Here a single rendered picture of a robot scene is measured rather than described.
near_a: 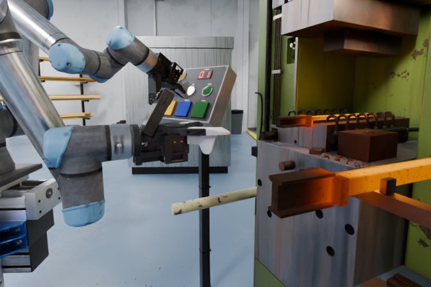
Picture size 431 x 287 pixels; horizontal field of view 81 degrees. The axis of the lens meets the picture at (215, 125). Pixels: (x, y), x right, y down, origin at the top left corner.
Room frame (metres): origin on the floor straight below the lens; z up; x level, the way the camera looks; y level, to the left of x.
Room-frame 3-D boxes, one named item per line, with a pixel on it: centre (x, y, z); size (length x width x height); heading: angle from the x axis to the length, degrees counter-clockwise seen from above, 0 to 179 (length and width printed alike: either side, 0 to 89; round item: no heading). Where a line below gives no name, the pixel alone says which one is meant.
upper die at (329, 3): (0.87, -0.45, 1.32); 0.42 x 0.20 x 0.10; 117
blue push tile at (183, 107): (1.14, 0.14, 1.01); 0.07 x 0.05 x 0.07; 52
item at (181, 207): (1.04, -0.03, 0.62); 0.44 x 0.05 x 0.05; 117
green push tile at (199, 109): (1.08, 0.06, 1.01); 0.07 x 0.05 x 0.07; 52
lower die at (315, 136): (0.87, -0.45, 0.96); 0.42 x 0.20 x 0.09; 117
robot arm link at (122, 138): (0.51, 0.20, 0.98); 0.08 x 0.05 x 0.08; 27
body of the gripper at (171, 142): (0.55, 0.12, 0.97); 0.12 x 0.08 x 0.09; 117
